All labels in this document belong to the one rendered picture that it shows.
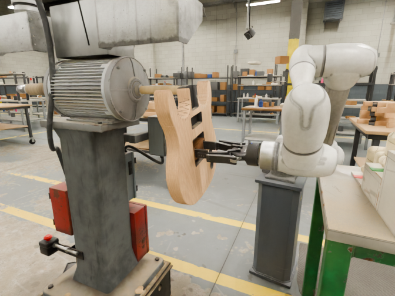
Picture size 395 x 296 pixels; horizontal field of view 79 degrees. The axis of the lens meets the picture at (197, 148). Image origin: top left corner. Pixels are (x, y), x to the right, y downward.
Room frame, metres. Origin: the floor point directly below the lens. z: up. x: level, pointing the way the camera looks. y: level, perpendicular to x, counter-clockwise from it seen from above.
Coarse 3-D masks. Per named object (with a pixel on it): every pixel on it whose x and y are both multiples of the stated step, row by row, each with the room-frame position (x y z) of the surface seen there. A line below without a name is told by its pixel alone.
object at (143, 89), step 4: (140, 88) 0.95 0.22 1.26; (144, 88) 0.94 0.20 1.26; (148, 88) 0.94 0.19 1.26; (152, 88) 0.93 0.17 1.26; (156, 88) 0.92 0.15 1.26; (160, 88) 0.91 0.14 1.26; (164, 88) 0.91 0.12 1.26; (168, 88) 0.90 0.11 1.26; (172, 88) 0.89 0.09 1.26; (176, 88) 0.89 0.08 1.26; (140, 92) 0.95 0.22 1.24; (144, 92) 0.95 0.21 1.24; (148, 92) 0.94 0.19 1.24; (152, 92) 0.93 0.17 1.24; (172, 92) 0.90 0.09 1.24; (176, 92) 0.89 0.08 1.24
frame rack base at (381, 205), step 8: (392, 152) 0.57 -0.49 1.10; (392, 160) 0.56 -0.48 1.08; (384, 168) 0.59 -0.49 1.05; (392, 168) 0.55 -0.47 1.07; (384, 176) 0.58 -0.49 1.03; (392, 176) 0.54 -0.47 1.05; (384, 184) 0.57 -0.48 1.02; (392, 184) 0.53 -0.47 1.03; (384, 192) 0.56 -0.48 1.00; (392, 192) 0.52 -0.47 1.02; (384, 200) 0.55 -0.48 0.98; (392, 200) 0.52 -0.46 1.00; (376, 208) 0.59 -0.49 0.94; (384, 208) 0.55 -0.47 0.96; (392, 208) 0.51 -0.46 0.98; (384, 216) 0.54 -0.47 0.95; (392, 216) 0.50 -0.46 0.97; (392, 224) 0.49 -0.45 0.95; (392, 232) 0.48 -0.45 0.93
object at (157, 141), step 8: (152, 120) 1.18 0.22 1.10; (152, 128) 1.18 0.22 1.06; (160, 128) 1.16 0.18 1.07; (152, 136) 1.18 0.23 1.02; (160, 136) 1.16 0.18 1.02; (128, 144) 1.21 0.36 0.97; (152, 144) 1.18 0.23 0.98; (160, 144) 1.16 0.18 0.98; (144, 152) 1.21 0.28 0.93; (152, 152) 1.18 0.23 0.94; (160, 152) 1.16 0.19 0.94; (152, 160) 1.20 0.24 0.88
